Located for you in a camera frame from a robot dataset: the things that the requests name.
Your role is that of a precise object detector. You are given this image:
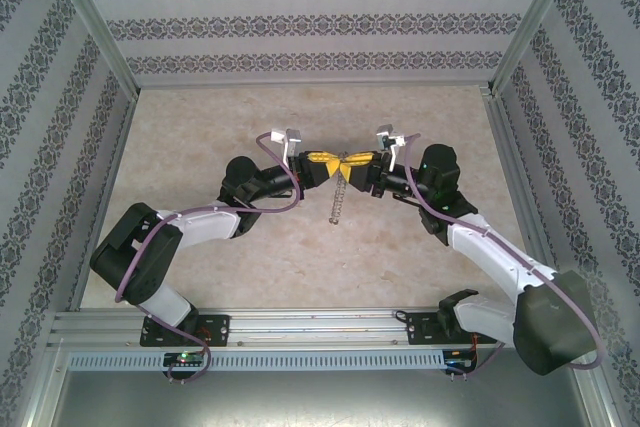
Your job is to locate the aluminium table side rail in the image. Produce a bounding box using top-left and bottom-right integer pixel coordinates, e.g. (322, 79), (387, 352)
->
(69, 89), (139, 313)
(480, 86), (571, 308)

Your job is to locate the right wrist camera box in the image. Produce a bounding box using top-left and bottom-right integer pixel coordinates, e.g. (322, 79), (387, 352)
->
(374, 123), (407, 171)

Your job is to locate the large grey keyring with loops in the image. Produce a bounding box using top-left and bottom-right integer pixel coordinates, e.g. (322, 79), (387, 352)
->
(327, 149), (351, 226)

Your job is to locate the aluminium mounting rail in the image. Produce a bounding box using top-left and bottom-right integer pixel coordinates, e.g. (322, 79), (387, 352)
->
(47, 304), (586, 349)

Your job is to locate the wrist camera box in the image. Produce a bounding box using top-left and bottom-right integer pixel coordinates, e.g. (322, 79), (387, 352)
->
(269, 127), (304, 166)
(374, 123), (407, 171)

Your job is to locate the slotted grey cable duct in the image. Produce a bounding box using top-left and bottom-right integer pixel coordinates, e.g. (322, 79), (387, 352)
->
(67, 349), (446, 370)

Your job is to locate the grey metal sheet panel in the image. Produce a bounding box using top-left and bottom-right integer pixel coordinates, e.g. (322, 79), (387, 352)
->
(19, 346), (621, 427)

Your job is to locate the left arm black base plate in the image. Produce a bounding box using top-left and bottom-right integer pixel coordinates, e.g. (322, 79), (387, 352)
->
(139, 314), (231, 348)

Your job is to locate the aluminium corner post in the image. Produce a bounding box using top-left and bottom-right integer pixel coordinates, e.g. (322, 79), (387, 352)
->
(487, 0), (586, 96)
(39, 0), (142, 101)

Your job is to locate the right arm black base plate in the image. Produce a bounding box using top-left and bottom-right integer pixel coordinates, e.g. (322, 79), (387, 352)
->
(405, 310), (499, 347)

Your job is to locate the aluminium table back rail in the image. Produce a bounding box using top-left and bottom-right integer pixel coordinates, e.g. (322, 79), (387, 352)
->
(137, 77), (494, 90)

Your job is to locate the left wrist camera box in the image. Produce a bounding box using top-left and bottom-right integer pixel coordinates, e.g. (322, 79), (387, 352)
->
(269, 127), (304, 166)

